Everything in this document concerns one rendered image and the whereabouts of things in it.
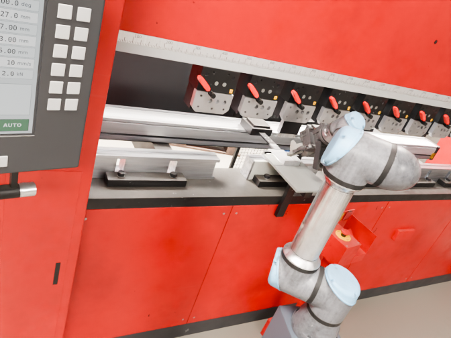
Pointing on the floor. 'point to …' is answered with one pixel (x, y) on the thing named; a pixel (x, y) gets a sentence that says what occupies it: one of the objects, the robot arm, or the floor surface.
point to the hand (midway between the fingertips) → (294, 156)
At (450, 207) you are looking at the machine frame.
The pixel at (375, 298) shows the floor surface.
